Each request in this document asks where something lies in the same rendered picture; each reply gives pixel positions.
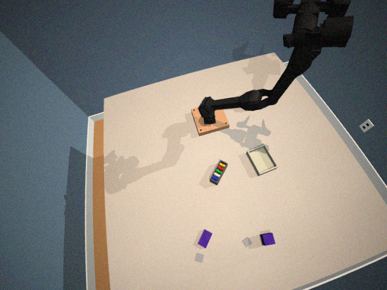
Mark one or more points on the purple rectangular block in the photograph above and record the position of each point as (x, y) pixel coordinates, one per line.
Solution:
(205, 239)

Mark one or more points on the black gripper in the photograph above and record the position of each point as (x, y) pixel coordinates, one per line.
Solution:
(332, 8)

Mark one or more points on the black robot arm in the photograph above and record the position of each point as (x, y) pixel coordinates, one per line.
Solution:
(307, 40)

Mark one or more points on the purple cube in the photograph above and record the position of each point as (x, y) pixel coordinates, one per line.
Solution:
(267, 239)

